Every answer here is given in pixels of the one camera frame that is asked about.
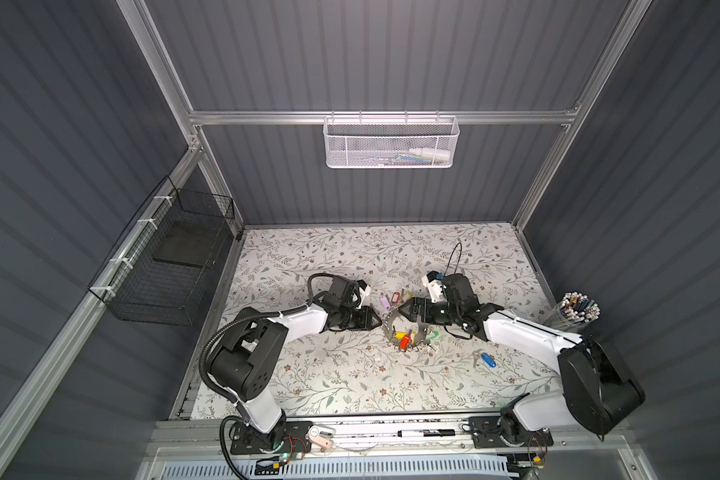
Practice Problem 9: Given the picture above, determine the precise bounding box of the clear cup of pens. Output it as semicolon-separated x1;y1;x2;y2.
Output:
542;292;601;332

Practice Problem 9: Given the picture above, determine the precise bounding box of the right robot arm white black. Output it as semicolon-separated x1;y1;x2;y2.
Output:
398;272;646;446

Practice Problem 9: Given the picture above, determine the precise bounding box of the black corrugated cable hose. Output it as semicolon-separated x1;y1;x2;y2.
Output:
199;272;337;403

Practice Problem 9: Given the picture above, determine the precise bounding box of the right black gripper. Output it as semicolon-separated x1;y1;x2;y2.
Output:
398;296;460;325

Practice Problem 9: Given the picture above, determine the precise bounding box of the black wire mesh basket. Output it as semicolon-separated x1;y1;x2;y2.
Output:
89;178;236;326

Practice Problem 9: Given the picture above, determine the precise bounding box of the white bottle in basket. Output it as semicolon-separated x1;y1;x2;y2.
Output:
408;147;452;163

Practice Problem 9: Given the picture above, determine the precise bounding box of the white wire mesh basket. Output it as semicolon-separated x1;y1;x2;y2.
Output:
322;115;460;169

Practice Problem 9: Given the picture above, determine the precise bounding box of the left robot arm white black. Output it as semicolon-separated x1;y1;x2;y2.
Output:
198;273;381;436

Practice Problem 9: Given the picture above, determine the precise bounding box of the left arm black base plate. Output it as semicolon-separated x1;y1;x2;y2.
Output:
226;420;314;455

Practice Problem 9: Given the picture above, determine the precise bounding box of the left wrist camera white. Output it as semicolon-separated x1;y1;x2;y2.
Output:
357;280;371;307

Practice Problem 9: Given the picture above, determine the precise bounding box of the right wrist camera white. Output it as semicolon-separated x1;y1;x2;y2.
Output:
422;271;446;303

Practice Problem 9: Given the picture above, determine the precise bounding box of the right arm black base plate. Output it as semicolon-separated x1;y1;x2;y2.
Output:
462;414;554;449

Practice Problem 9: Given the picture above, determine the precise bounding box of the large keyring with coloured keys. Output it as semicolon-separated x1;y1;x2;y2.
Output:
381;290;440;352

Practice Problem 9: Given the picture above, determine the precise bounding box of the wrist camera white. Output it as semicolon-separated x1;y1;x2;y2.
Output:
357;280;371;307
422;271;446;303

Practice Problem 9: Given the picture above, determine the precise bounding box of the black marker pen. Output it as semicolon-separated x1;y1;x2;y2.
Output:
397;429;456;438

